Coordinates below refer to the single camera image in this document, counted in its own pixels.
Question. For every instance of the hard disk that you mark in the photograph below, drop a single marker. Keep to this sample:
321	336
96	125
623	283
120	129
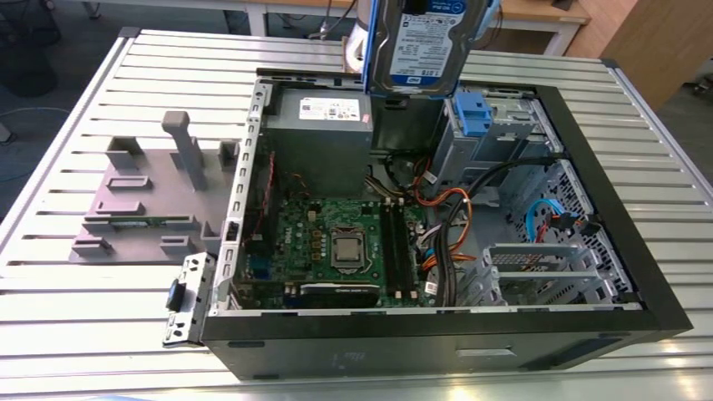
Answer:
423	50

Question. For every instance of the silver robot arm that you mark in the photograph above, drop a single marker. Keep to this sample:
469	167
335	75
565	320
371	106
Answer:
353	54

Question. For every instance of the metal disk bay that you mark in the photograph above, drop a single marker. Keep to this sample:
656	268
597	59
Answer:
535	250

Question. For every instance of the silver CPU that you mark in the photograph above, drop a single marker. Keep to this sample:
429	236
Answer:
348	249

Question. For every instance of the grey power supply unit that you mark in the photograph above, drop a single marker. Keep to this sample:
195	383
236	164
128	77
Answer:
317	158

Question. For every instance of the black RAM slot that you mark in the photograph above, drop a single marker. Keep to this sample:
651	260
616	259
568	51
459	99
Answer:
407	250
391	250

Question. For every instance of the green motherboard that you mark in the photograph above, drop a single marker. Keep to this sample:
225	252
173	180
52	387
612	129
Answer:
300	250

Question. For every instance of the CPU socket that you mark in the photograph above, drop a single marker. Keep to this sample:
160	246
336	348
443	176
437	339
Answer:
348	269

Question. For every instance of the black graphics card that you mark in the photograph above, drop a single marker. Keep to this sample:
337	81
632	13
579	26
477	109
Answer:
340	292

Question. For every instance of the blue plastic drive latch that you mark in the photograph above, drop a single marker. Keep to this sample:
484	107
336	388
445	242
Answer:
471	115

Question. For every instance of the metal drive cage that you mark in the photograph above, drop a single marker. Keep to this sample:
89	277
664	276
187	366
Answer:
501	142

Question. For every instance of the grey parts rack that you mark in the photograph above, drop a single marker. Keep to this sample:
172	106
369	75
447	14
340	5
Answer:
167	196

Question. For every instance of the black open PC case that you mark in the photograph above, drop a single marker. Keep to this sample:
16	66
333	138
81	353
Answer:
389	346

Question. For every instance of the green RAM stick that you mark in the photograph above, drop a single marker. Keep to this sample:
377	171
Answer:
139	222

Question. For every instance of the wooden top desk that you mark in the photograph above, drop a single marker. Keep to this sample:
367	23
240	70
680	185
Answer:
557	14

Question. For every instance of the wooden cabinet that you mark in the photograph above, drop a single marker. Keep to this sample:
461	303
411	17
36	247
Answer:
657	42

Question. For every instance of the metal expansion slot bracket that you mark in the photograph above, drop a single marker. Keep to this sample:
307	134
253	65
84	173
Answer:
196	267

